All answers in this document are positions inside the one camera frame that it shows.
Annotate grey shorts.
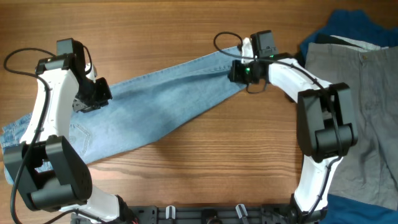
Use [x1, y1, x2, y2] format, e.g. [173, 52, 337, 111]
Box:
[305, 43, 397, 210]

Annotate dark blue garment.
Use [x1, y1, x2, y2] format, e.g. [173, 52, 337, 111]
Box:
[300, 10, 397, 223]

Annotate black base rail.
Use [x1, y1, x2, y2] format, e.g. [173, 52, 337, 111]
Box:
[70, 203, 327, 224]

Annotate black garment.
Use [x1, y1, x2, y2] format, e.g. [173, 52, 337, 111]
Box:
[285, 52, 306, 103]

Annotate light blue denim jeans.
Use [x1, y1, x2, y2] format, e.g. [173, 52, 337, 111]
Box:
[0, 45, 249, 184]

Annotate left black cable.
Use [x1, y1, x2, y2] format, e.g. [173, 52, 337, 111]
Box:
[2, 45, 103, 224]

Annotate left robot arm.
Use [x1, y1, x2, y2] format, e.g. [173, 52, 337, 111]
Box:
[4, 38, 139, 223]

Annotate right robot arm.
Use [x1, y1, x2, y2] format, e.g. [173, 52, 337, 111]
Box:
[228, 30, 358, 223]

